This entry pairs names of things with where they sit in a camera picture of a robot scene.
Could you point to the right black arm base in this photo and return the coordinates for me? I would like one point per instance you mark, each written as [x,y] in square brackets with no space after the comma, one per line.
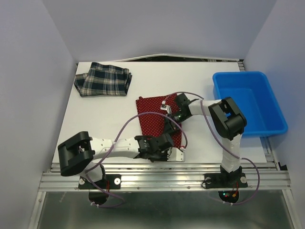
[229,186]

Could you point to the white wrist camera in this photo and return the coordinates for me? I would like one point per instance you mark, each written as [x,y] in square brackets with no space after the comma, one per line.
[176,155]
[166,107]

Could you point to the navy plaid pleated skirt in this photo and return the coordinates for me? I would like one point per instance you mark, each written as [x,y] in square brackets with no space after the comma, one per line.
[103,80]

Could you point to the aluminium rail frame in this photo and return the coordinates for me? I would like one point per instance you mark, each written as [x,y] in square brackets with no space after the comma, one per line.
[167,196]

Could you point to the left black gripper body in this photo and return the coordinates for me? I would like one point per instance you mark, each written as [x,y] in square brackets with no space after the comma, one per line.
[158,156]

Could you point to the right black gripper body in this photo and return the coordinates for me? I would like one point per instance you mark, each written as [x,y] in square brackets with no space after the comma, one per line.
[178,116]

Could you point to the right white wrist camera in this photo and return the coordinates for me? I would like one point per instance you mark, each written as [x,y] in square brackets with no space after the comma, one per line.
[166,107]

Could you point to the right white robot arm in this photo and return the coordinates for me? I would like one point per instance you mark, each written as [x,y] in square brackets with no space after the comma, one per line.
[222,115]

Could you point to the blue plastic bin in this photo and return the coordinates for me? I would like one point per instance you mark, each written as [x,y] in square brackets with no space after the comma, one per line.
[254,96]

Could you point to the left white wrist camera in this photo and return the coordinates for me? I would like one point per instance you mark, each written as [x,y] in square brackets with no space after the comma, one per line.
[176,155]

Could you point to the red polka dot skirt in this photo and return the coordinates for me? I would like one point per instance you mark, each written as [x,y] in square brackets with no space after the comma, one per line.
[152,124]

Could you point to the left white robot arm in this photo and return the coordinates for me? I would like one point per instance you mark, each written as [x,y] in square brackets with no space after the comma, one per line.
[76,154]

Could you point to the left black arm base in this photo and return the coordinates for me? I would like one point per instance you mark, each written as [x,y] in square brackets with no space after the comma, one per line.
[98,199]

